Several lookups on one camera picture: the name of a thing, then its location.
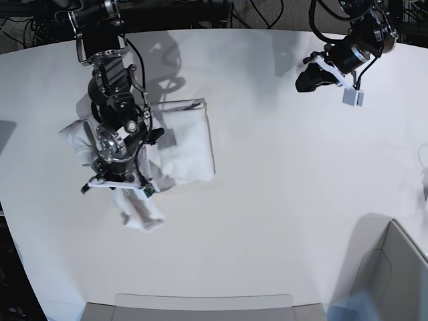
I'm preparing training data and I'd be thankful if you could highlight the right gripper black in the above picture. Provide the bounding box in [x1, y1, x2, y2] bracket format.
[91, 157, 147, 184]

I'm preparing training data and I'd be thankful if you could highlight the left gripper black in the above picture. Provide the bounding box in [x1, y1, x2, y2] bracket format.
[295, 43, 368, 93]

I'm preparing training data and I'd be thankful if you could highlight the white T-shirt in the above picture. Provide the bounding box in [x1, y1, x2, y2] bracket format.
[60, 98, 215, 231]

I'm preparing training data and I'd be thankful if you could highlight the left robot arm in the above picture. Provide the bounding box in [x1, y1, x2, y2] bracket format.
[295, 1, 399, 93]

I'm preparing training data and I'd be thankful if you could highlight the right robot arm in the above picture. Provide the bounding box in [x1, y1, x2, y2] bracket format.
[64, 1, 165, 188]

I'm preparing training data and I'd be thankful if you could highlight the grey tray bottom edge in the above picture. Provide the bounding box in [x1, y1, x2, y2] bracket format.
[81, 294, 327, 320]

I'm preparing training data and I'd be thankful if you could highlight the grey cardboard box right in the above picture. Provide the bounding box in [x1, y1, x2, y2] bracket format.
[352, 220, 427, 320]

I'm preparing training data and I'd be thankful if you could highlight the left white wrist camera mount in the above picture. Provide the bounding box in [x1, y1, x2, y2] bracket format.
[302, 51, 364, 106]

